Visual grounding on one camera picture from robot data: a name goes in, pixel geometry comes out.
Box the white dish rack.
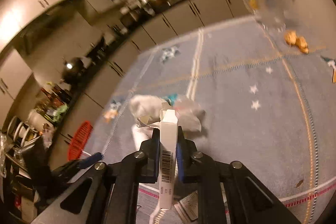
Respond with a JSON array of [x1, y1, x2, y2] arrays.
[[7, 116, 36, 148]]

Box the red mesh plastic basket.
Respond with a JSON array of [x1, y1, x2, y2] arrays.
[[67, 121, 93, 161]]

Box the green cloth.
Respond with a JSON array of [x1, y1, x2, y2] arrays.
[[52, 104, 68, 123]]

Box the steel wok with lid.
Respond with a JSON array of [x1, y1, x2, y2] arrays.
[[62, 57, 84, 85]]

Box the grey star patterned tablecloth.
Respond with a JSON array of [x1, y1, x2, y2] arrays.
[[85, 16, 335, 223]]

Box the white lidded bucket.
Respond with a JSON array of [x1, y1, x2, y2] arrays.
[[27, 109, 53, 131]]

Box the crumpled white tissue ball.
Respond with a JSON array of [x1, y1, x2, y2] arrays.
[[129, 94, 167, 121]]

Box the white cardboard box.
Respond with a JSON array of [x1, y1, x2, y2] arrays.
[[132, 102, 178, 210]]

